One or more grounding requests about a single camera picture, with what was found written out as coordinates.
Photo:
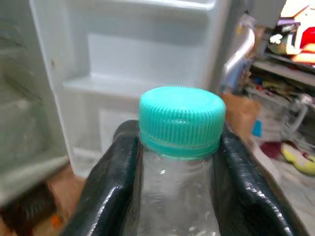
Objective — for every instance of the grey fridge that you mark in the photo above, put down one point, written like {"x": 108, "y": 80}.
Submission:
{"x": 147, "y": 61}

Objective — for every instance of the flat brown cardboard piece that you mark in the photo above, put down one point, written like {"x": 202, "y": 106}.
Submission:
{"x": 66, "y": 194}

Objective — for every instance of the dark red cloth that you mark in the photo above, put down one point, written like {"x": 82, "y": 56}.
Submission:
{"x": 270, "y": 150}

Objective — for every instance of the white shelf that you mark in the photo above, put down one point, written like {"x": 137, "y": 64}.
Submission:
{"x": 283, "y": 68}

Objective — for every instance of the flat blue square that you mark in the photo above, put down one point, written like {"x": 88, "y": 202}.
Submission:
{"x": 257, "y": 127}

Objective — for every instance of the clear bottle teal cap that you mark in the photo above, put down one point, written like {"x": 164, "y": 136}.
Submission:
{"x": 182, "y": 115}

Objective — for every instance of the yellow plush toy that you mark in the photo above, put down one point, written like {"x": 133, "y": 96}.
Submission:
{"x": 300, "y": 162}

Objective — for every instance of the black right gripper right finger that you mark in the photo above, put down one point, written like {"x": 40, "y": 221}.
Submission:
{"x": 241, "y": 186}

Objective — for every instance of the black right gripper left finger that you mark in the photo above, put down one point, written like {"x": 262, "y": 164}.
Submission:
{"x": 110, "y": 177}

